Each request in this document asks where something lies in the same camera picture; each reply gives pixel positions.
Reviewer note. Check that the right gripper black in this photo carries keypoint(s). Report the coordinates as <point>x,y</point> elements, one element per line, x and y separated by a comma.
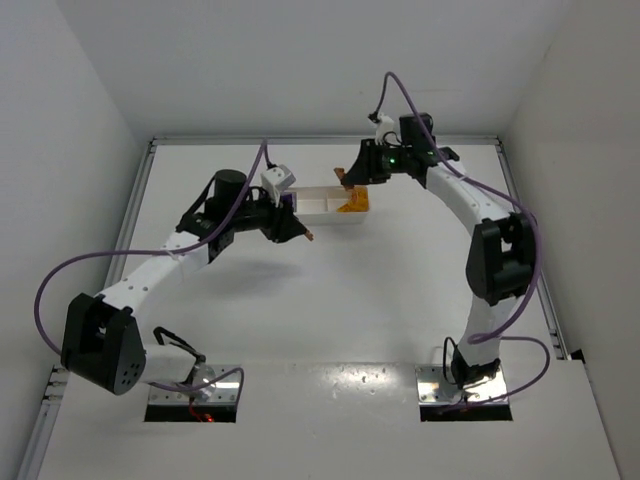
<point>368,163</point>

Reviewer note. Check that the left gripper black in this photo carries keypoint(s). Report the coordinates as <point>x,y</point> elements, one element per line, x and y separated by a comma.
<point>276,222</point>

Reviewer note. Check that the yellow oval orange-pattern lego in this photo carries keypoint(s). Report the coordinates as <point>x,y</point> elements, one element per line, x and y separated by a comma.
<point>360,198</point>

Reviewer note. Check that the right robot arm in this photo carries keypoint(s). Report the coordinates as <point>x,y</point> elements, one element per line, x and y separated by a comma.
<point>501,268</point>

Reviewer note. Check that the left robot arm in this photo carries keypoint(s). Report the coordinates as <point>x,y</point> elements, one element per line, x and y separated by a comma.
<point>102,342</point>

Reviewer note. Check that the white three-compartment tray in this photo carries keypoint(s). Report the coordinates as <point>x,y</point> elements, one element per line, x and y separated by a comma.
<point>317,206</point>

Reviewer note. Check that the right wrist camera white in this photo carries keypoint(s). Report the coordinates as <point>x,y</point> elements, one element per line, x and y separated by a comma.
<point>383,125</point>

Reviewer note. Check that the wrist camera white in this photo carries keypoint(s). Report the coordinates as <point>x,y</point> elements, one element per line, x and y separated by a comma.
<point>275,181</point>
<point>383,125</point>

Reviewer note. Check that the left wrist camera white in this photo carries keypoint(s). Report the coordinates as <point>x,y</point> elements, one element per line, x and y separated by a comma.
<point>275,181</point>

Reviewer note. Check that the back aluminium frame rail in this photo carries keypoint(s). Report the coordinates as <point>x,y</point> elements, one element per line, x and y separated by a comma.
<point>446,140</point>

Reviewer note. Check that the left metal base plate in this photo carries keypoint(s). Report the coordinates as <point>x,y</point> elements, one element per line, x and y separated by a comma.
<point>211,386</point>

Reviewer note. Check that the metal base plate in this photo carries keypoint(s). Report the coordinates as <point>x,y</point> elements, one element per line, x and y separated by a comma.
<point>435,391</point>
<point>211,386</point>

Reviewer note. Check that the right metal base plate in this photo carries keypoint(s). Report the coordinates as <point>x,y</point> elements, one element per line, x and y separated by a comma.
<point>435,391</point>

